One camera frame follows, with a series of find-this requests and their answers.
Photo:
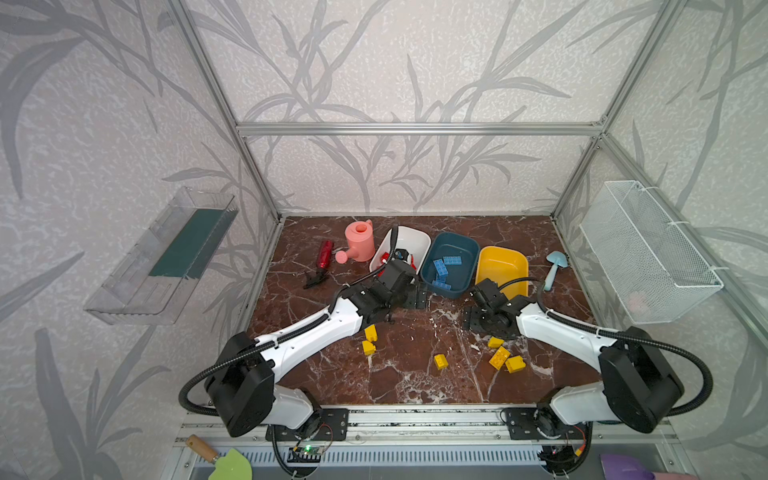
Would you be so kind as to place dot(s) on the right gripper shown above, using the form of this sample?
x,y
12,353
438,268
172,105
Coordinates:
x,y
477,318

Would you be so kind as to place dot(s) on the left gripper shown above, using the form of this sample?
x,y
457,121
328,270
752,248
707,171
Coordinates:
x,y
411,294

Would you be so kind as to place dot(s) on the yellow lego small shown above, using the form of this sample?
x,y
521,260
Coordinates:
x,y
495,342

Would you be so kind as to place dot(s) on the yellow lego long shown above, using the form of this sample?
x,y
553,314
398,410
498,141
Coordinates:
x,y
499,358

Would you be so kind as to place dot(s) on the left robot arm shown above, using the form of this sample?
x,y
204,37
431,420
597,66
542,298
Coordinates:
x,y
242,387

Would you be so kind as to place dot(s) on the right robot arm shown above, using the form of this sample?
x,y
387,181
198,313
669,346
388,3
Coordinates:
x,y
637,387

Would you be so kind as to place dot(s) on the white rectangular bin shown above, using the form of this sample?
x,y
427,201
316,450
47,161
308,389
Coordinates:
x,y
415,242

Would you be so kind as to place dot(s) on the yellow rectangular bin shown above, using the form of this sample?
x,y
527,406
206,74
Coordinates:
x,y
500,265

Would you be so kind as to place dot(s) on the pink watering can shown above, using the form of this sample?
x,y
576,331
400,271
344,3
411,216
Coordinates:
x,y
360,243

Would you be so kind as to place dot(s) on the dark teal rectangular bin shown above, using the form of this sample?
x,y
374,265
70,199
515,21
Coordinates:
x,y
461,276

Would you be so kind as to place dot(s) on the light blue toy shovel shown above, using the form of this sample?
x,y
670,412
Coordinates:
x,y
558,260

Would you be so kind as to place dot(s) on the purple object bottom right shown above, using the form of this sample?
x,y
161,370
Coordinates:
x,y
622,467

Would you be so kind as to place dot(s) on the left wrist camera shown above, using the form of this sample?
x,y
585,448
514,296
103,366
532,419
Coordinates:
x,y
403,254

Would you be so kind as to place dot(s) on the red handled tool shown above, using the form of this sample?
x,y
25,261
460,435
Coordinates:
x,y
322,265

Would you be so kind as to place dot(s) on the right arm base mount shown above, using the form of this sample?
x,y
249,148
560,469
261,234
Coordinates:
x,y
530,423

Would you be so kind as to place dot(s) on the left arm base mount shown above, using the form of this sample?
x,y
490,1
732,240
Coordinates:
x,y
328,424

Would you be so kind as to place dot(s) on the white wire mesh basket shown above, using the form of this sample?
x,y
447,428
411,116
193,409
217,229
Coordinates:
x,y
656,272

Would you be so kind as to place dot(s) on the clear plastic wall shelf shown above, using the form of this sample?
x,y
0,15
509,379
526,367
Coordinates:
x,y
155,280

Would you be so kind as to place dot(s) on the green trowel wooden handle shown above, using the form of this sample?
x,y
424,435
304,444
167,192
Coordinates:
x,y
231,465

